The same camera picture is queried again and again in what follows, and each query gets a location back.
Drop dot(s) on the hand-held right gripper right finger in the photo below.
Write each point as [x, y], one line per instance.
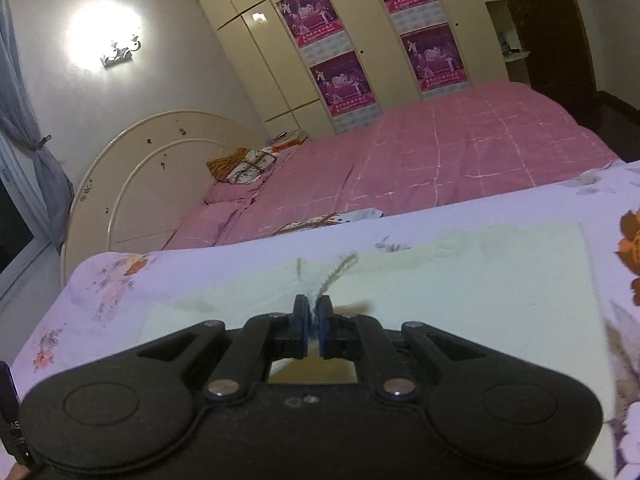
[324, 330]

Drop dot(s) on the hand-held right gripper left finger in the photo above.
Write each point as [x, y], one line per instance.
[301, 330]

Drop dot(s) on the pale cream knit garment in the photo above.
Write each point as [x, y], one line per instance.
[450, 285]

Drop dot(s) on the white floral blanket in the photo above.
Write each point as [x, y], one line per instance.
[225, 270]

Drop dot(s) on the patterned folded cloth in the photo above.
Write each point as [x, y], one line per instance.
[320, 221]

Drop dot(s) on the folded cloth on bed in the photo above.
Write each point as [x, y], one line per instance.
[252, 165]

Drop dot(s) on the window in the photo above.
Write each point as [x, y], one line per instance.
[15, 240]

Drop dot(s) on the orange pillow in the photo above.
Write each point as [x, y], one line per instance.
[222, 165]

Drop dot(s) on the stack of folded cloths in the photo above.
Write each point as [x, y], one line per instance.
[287, 140]

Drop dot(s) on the pink checked bed cover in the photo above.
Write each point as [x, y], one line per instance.
[425, 150]

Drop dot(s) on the cream round headboard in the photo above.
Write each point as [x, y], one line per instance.
[150, 185]

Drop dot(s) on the cream wardrobe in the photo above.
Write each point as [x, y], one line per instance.
[260, 60]

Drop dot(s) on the grey curtain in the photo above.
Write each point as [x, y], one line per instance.
[15, 100]

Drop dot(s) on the cream corner shelf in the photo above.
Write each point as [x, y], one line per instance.
[510, 20]

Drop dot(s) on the dark brown door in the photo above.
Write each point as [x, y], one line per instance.
[550, 35]

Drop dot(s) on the lit wall lamp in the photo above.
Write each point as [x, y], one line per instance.
[120, 55]

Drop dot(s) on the dark wooden bed frame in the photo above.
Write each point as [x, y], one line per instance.
[620, 120]

